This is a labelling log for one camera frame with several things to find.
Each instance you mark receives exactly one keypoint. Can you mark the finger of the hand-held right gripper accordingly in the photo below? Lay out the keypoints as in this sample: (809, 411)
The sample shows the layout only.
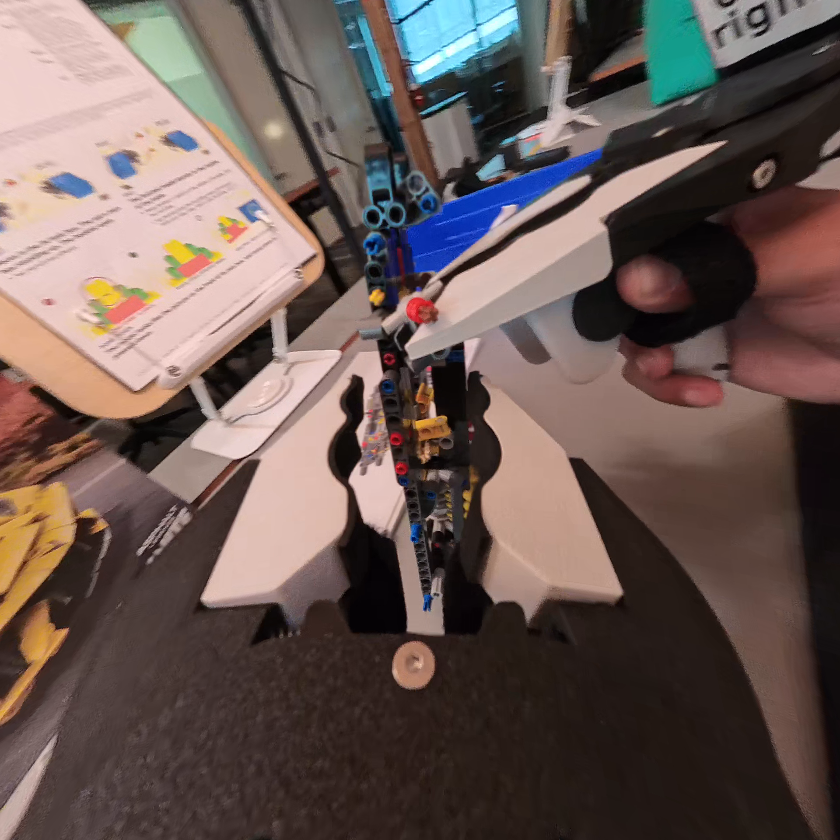
(525, 220)
(525, 289)

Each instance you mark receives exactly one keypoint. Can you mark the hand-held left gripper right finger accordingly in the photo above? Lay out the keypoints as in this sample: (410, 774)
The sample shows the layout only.
(551, 525)

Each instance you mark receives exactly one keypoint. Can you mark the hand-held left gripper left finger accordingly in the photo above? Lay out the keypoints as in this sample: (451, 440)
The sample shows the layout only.
(282, 525)

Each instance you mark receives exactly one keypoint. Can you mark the grey lego connector red pin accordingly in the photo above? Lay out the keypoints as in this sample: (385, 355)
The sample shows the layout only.
(420, 310)

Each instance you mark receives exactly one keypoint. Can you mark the long lego car chassis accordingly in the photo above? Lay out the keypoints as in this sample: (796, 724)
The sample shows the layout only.
(453, 407)

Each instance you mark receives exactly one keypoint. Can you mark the white lego instruction booklet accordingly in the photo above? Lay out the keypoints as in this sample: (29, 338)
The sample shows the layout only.
(377, 499)

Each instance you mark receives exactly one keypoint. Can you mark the lego set box yellow car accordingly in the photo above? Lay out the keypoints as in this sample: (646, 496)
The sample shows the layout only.
(52, 558)

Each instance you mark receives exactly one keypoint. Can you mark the person's right hand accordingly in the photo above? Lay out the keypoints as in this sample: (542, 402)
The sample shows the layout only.
(800, 295)

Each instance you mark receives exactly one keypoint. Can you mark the white paper slip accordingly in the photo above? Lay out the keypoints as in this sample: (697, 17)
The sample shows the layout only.
(502, 215)

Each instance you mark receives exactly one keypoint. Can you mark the blue plastic bin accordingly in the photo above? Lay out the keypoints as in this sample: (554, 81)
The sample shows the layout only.
(472, 223)

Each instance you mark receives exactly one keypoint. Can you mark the teal panel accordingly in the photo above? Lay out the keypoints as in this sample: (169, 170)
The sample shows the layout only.
(679, 52)

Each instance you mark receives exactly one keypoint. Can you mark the small wooden document stand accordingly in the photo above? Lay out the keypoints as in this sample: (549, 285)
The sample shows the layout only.
(561, 98)

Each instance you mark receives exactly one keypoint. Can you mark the task sheet on wooden stand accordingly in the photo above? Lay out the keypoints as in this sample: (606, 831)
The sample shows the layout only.
(65, 387)

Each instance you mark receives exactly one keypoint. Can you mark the black perforated panel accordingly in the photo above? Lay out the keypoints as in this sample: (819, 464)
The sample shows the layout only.
(820, 525)

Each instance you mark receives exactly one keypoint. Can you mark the printed instruction sheet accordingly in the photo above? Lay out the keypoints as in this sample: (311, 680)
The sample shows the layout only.
(98, 164)

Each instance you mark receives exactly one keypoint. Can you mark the wooden post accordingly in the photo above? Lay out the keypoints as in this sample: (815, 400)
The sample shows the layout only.
(394, 85)

